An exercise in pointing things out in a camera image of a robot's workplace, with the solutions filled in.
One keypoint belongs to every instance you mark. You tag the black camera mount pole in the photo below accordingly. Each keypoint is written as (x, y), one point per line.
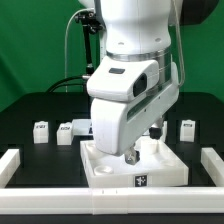
(90, 26)

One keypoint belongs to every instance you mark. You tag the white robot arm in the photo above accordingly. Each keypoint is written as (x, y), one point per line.
(137, 30)

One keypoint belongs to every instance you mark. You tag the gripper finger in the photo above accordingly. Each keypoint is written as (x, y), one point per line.
(155, 132)
(132, 156)

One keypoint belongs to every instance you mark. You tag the white marker base plate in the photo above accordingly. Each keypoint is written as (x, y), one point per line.
(82, 127)

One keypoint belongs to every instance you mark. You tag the white obstacle fence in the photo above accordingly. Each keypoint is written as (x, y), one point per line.
(102, 201)

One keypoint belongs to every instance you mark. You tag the white square tabletop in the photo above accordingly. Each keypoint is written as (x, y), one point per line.
(158, 166)

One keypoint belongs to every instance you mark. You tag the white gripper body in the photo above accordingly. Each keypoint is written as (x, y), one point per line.
(127, 101)

